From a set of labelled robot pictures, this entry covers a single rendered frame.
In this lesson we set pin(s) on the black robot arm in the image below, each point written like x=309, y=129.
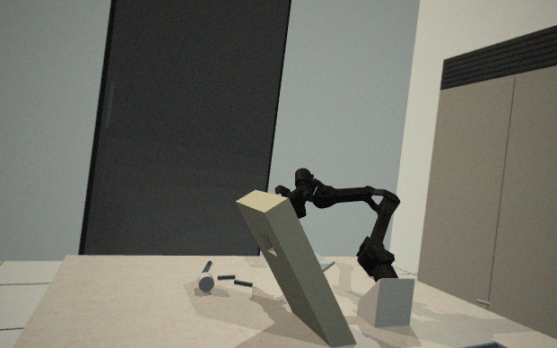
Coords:
x=372, y=257

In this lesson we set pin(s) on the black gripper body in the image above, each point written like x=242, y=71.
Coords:
x=287, y=193

